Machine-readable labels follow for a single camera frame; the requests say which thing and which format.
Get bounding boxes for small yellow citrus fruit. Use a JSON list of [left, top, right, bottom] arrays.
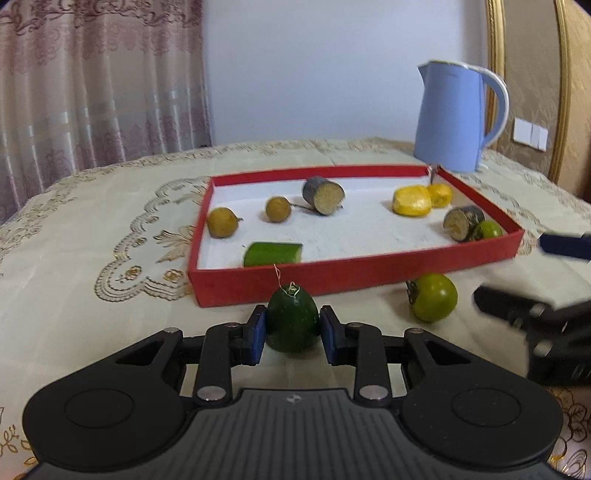
[[427, 183, 453, 208]]

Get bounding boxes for small dark sugarcane piece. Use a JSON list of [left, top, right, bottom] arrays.
[[443, 205, 485, 243]]

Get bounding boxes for red cardboard box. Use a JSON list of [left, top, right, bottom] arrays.
[[187, 164, 526, 308]]

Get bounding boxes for white wall switch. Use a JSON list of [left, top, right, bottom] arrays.
[[513, 117, 549, 151]]

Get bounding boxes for dark green oval fruit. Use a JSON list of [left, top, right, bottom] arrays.
[[265, 264, 320, 354]]

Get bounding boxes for yellow-brown round fruit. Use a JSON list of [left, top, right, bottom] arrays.
[[206, 207, 243, 239], [265, 196, 293, 223]]

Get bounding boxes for gold framed damask panel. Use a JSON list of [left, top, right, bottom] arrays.
[[485, 0, 591, 199]]

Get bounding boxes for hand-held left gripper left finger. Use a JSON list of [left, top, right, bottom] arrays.
[[111, 305, 269, 408]]

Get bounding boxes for small green persimmon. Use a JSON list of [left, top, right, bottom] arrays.
[[471, 220, 505, 241]]

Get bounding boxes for pink patterned curtain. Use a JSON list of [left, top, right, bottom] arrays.
[[0, 0, 213, 222]]

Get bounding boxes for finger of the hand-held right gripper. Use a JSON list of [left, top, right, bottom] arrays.
[[538, 232, 591, 262], [473, 284, 561, 329]]

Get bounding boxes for yellow peeled fruit chunk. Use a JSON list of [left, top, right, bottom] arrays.
[[392, 185, 433, 217]]

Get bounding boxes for large dark sugarcane piece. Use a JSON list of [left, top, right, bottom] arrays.
[[302, 175, 346, 216]]

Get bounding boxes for green cucumber piece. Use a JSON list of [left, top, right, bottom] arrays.
[[243, 242, 304, 267]]

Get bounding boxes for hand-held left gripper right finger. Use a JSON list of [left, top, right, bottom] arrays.
[[320, 305, 477, 408]]

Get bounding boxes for large green persimmon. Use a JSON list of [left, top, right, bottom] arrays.
[[406, 272, 459, 324]]

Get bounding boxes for blue electric kettle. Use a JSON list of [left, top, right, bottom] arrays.
[[412, 60, 510, 174]]

